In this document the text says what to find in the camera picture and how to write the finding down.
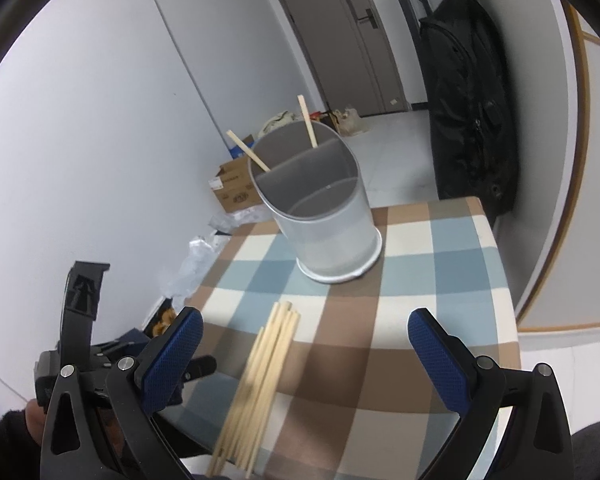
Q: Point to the grey plastic bag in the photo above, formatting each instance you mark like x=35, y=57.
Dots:
x=240, y=220

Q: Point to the person's dark trousers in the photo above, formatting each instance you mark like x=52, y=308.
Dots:
x=597, y=452

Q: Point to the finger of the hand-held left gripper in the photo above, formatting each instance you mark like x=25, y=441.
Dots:
x=200, y=366

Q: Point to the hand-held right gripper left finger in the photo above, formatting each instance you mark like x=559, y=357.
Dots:
x=172, y=360

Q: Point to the person's left forearm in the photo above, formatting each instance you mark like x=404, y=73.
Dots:
x=2, y=440

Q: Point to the brown cardboard box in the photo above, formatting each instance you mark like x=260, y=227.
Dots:
x=235, y=185

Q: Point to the beige tote bag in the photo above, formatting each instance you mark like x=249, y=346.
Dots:
x=351, y=121

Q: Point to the pile of wooden chopsticks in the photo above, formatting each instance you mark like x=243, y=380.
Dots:
x=260, y=385

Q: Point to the navy shoe box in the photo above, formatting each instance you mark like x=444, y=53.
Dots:
x=132, y=337

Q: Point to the wood trimmed white panel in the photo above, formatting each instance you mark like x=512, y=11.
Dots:
x=580, y=160

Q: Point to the checked tablecloth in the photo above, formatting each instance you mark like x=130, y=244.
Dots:
x=430, y=270

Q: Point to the brown suede shoe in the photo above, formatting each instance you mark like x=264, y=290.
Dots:
x=164, y=321

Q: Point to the person's left hand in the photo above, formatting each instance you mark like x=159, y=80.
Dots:
x=34, y=417

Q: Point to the wooden chopstick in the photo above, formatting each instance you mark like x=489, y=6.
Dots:
x=307, y=120
x=247, y=151

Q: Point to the clear plastic bag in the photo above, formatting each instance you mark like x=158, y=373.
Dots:
x=195, y=265

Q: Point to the grey brown door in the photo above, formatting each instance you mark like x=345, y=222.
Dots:
x=340, y=35

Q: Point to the grey divided utensil holder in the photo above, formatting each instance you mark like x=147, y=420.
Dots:
x=330, y=230

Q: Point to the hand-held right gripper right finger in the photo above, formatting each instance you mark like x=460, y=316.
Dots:
x=437, y=360

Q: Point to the beige cloth bag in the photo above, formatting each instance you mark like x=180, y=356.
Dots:
x=280, y=122

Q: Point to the blue cardboard box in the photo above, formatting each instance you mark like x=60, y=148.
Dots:
x=240, y=145

